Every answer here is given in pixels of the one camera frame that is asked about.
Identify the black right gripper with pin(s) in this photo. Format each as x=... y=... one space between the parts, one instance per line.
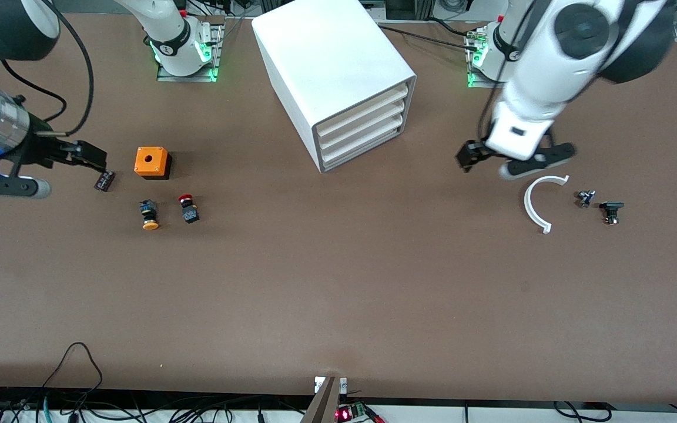
x=40 y=151

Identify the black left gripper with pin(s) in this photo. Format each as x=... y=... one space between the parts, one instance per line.
x=469 y=154

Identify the red push button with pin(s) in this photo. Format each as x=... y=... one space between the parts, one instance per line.
x=188 y=212

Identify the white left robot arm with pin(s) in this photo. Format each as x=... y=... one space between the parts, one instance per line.
x=550 y=70

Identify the yellow push button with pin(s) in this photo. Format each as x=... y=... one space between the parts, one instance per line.
x=150 y=222

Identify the small black contact block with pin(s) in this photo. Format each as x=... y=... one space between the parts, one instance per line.
x=104 y=181

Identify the white curved plastic arc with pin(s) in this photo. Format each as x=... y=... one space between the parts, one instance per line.
x=528 y=202

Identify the small grey metal component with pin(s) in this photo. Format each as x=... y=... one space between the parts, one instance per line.
x=585 y=198

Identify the circuit board with red LED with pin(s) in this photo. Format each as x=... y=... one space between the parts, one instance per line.
x=353 y=411

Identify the orange button enclosure box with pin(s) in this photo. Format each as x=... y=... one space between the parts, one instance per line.
x=150 y=160

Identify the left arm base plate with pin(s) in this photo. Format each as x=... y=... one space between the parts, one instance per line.
x=475 y=83

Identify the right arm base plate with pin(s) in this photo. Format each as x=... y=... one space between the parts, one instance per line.
x=165 y=77

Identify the small black switch component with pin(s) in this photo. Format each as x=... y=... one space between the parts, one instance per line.
x=611 y=207

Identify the metal mounting bracket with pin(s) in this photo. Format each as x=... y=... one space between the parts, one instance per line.
x=318 y=385

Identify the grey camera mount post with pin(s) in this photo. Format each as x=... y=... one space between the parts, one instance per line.
x=324 y=405

